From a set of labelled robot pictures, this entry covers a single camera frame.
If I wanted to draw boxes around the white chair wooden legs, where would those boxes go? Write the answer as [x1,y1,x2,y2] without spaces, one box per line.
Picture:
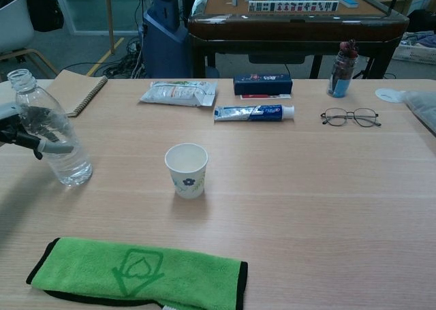
[0,0,59,82]

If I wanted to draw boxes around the face-up mahjong tile row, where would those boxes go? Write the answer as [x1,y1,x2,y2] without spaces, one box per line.
[248,0,340,13]

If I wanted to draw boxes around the thin metal frame eyeglasses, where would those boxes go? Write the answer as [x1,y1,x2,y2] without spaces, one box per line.
[320,107,382,128]

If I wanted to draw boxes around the white round lid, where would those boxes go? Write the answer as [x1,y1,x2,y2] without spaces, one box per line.
[375,87,406,104]

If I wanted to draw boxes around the black floor cable bundle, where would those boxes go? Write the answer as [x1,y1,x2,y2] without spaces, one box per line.
[98,37,147,79]

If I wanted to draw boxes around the white plastic wipes packet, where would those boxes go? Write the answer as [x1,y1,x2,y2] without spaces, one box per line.
[138,80,218,109]

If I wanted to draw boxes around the red and white card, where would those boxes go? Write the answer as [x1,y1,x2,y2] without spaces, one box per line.
[240,93,293,101]

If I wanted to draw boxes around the wooden pole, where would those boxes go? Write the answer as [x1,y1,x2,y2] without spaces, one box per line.
[104,0,116,55]

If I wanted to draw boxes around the white plastic basket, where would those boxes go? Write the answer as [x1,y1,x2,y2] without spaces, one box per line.
[391,40,436,65]

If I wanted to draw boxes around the dark blue rectangular box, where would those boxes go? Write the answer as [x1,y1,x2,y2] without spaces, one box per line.
[233,74,294,95]

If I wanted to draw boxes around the white paper cup flower print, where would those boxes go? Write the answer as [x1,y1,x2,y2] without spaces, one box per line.
[164,142,209,200]

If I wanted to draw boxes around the dark wooden mahjong table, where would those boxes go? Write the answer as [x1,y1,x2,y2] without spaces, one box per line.
[187,0,409,79]

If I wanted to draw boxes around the blue white toothpaste tube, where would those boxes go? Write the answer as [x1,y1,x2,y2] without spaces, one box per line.
[213,104,296,123]

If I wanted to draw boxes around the black bag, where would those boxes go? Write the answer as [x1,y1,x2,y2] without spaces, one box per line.
[26,0,65,33]

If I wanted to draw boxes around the brown spiral notebook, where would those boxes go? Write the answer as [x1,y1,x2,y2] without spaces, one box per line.
[47,69,109,118]

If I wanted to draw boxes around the grey garment in plastic bag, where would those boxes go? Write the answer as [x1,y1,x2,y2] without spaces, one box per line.
[398,90,436,137]

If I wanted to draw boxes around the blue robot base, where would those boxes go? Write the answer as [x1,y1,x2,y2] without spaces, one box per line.
[140,0,191,79]

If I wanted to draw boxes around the green microfiber cloth black trim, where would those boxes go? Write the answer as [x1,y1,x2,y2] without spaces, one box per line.
[26,236,249,310]

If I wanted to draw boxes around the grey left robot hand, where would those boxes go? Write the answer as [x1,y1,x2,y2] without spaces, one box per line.
[0,100,74,161]

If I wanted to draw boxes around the transparent plastic water bottle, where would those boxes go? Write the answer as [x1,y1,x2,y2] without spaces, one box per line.
[7,68,93,187]

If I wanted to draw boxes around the glass jar with dried flowers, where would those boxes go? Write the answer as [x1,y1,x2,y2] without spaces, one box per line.
[326,40,360,99]

